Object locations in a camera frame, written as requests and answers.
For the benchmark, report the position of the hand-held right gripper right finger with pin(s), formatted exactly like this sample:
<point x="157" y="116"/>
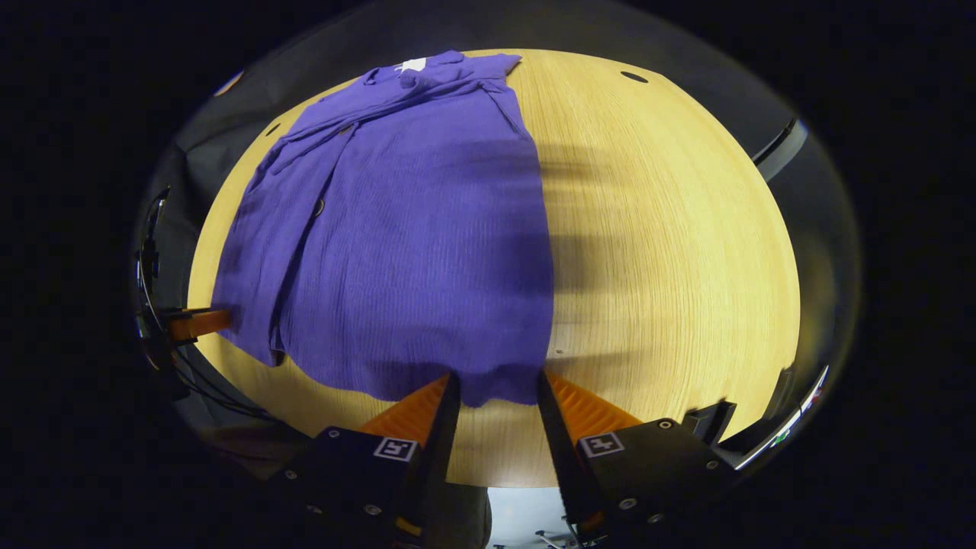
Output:
<point x="564" y="465"/>

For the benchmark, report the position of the white pole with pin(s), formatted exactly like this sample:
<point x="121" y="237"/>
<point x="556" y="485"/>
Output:
<point x="789" y="149"/>

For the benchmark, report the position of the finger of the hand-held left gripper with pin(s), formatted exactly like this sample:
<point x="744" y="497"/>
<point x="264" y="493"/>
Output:
<point x="198" y="324"/>

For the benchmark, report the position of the person's leg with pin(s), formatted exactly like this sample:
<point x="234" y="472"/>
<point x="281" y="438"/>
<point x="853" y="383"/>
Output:
<point x="457" y="518"/>

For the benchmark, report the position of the black backdrop cloth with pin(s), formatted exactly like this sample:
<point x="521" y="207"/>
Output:
<point x="320" y="53"/>

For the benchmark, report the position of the purple shirt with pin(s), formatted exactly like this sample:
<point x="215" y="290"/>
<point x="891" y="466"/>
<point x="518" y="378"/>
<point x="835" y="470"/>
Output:
<point x="396" y="252"/>

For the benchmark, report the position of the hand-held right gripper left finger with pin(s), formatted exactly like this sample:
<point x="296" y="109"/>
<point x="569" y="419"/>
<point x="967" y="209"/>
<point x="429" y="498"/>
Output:
<point x="435" y="457"/>

